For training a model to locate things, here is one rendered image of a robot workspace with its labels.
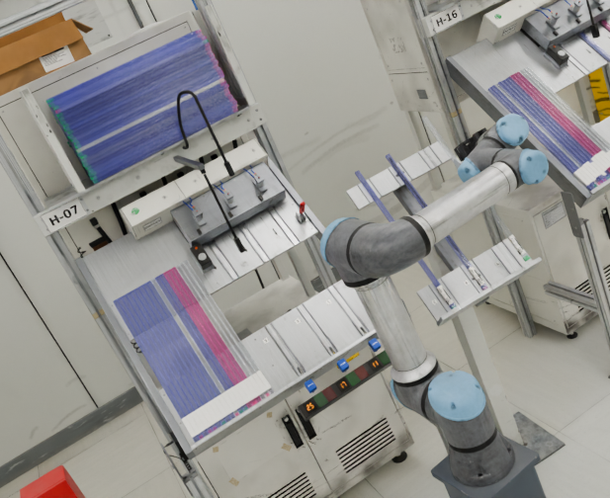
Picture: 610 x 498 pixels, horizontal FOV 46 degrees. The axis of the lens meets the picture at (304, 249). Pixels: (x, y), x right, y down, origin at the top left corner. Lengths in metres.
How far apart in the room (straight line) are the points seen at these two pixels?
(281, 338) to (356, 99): 2.30
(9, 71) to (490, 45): 1.66
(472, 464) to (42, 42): 1.81
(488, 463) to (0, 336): 2.73
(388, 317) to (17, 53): 1.50
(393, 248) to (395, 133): 2.85
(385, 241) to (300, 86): 2.61
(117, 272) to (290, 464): 0.87
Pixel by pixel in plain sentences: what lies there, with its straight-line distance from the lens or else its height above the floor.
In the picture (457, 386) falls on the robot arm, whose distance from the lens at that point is 1.65.
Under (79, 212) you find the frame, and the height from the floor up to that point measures 1.33.
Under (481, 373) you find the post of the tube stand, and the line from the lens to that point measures 2.40.
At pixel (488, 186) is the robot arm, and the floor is 1.15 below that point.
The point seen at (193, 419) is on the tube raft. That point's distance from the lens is 2.01.
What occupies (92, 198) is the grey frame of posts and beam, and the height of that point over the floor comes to 1.35.
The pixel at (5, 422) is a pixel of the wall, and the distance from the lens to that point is 4.02.
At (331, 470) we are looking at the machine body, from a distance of 2.58.
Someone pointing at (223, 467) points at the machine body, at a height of 0.42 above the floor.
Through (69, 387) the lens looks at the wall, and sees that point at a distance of 3.97.
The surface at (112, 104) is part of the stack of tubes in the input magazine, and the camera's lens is 2.19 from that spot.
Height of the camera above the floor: 1.72
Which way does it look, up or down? 21 degrees down
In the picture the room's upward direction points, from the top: 25 degrees counter-clockwise
